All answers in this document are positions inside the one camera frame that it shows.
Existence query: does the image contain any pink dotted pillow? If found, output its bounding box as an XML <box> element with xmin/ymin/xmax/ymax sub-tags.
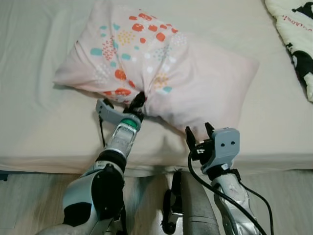
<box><xmin>53</xmin><ymin>0</ymin><xmax>260</xmax><ymax>142</ymax></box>

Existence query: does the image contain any cream cartoon print quilt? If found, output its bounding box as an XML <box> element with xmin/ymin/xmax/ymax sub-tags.
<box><xmin>265</xmin><ymin>0</ymin><xmax>313</xmax><ymax>103</ymax></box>

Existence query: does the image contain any grey right robot leg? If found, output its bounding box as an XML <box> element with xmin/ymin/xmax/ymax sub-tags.
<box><xmin>162</xmin><ymin>169</ymin><xmax>221</xmax><ymax>235</ymax></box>

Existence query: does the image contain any mattress with cream sheet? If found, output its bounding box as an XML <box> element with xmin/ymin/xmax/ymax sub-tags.
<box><xmin>0</xmin><ymin>0</ymin><xmax>313</xmax><ymax>178</ymax></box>

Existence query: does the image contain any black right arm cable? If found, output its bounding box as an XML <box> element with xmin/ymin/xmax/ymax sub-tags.
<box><xmin>187</xmin><ymin>151</ymin><xmax>268</xmax><ymax>235</ymax></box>
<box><xmin>239</xmin><ymin>182</ymin><xmax>275</xmax><ymax>235</ymax></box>

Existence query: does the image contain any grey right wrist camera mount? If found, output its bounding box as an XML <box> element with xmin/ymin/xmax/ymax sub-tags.
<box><xmin>204</xmin><ymin>128</ymin><xmax>241</xmax><ymax>173</ymax></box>

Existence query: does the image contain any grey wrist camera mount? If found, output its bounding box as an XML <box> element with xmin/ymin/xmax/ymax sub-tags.
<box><xmin>95</xmin><ymin>98</ymin><xmax>132</xmax><ymax>127</ymax></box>
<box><xmin>204</xmin><ymin>128</ymin><xmax>241</xmax><ymax>173</ymax></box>

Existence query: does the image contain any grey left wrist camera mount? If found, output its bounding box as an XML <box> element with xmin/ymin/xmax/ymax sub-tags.
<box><xmin>95</xmin><ymin>98</ymin><xmax>132</xmax><ymax>127</ymax></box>

